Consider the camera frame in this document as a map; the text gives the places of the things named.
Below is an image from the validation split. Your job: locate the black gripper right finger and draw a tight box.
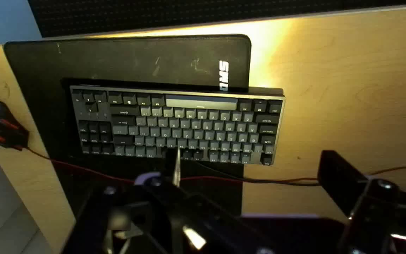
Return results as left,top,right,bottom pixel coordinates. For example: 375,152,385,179
318,148,406,254

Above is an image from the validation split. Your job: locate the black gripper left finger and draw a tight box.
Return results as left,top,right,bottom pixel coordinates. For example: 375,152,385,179
103,173,272,254

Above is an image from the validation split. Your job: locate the dark grey mechanical keyboard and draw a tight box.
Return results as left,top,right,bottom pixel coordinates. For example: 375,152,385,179
69,83,287,166

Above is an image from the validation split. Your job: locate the black desk mat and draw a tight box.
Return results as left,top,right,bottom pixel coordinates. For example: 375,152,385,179
3,34,254,227

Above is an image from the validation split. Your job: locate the red mouse cable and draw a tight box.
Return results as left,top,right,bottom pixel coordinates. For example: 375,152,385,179
24,145,406,187

